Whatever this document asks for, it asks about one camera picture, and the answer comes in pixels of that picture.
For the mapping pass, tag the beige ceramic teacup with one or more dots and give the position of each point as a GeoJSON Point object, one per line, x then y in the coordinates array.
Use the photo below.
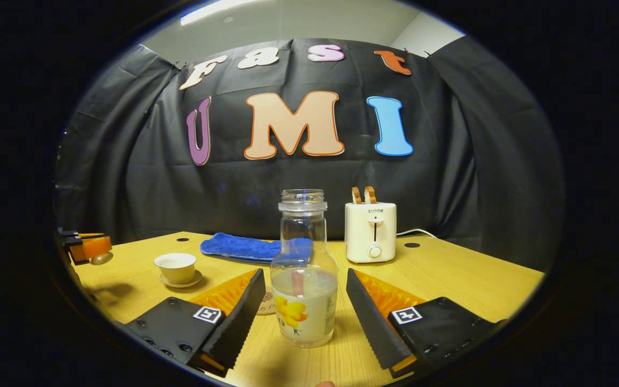
{"type": "Point", "coordinates": [176, 269]}

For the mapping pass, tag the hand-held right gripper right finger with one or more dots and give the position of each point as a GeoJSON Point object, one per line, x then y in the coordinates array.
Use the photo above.
{"type": "Point", "coordinates": [374, 322]}

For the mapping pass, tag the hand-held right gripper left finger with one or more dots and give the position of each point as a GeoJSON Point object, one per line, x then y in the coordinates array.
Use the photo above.
{"type": "Point", "coordinates": [242, 317]}

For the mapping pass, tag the clear glass water bottle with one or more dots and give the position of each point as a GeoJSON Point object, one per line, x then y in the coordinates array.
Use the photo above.
{"type": "Point", "coordinates": [304, 317]}

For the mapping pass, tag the black backdrop cloth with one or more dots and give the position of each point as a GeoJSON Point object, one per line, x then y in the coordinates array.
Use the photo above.
{"type": "Point", "coordinates": [137, 177]}

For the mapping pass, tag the round cork coaster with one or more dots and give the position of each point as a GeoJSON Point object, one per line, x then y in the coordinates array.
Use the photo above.
{"type": "Point", "coordinates": [267, 304]}

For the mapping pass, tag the blue towel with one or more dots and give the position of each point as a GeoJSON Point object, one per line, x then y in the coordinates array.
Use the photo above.
{"type": "Point", "coordinates": [234, 247]}

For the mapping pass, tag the white toaster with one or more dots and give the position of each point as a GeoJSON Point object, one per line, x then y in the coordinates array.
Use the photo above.
{"type": "Point", "coordinates": [384, 231]}

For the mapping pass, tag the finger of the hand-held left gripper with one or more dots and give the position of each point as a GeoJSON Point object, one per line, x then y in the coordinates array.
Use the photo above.
{"type": "Point", "coordinates": [70, 238]}
{"type": "Point", "coordinates": [92, 247]}

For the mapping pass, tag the beige teacup lid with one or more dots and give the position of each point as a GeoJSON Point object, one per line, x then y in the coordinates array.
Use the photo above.
{"type": "Point", "coordinates": [102, 259]}

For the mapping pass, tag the bread slice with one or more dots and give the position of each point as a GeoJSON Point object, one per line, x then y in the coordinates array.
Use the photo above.
{"type": "Point", "coordinates": [356, 195]}
{"type": "Point", "coordinates": [370, 194]}

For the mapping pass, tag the beige ceramic saucer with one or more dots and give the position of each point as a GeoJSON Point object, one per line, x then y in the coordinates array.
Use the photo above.
{"type": "Point", "coordinates": [195, 280]}

